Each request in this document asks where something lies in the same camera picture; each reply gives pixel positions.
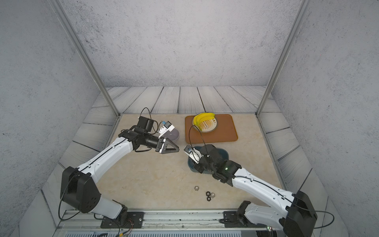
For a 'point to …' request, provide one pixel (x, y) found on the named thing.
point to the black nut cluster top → (208, 193)
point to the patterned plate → (207, 126)
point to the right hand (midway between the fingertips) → (194, 155)
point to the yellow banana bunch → (201, 117)
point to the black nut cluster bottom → (208, 200)
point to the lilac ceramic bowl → (173, 135)
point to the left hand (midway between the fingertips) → (178, 150)
